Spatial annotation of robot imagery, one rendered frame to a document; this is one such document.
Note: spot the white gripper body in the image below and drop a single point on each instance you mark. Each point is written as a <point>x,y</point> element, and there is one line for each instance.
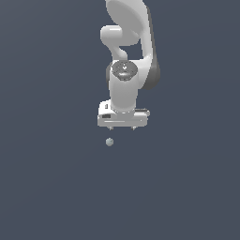
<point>122,118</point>

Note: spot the small grey sphere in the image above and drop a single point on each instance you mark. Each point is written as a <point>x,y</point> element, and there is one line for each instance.
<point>109,142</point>

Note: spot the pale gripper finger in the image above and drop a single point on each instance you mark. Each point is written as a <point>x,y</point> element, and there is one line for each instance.
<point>110,128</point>
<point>133,127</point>

